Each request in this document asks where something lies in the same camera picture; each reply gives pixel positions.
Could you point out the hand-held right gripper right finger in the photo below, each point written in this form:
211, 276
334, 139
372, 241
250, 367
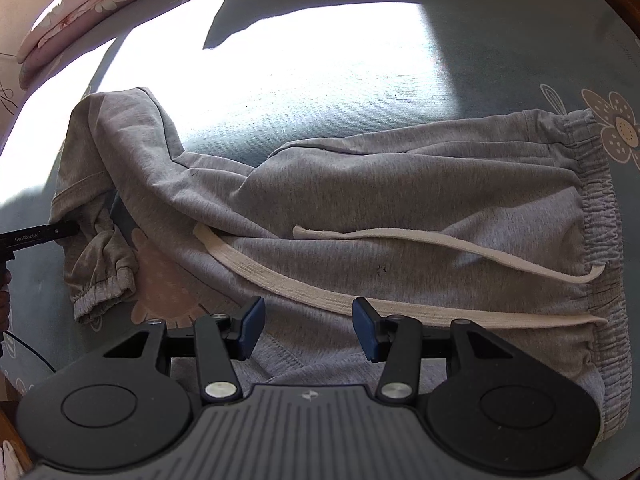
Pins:
361, 327

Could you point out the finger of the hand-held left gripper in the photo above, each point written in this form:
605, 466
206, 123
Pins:
67, 231

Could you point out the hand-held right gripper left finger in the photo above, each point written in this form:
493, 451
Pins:
254, 324

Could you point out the grey sweatpants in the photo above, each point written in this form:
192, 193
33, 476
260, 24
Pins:
400, 185

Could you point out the pink floral quilt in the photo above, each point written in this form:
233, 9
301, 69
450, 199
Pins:
75, 15

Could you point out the blue floral bed sheet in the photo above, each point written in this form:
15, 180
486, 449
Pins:
500, 60

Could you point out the wooden bed frame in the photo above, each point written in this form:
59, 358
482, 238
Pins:
7, 425

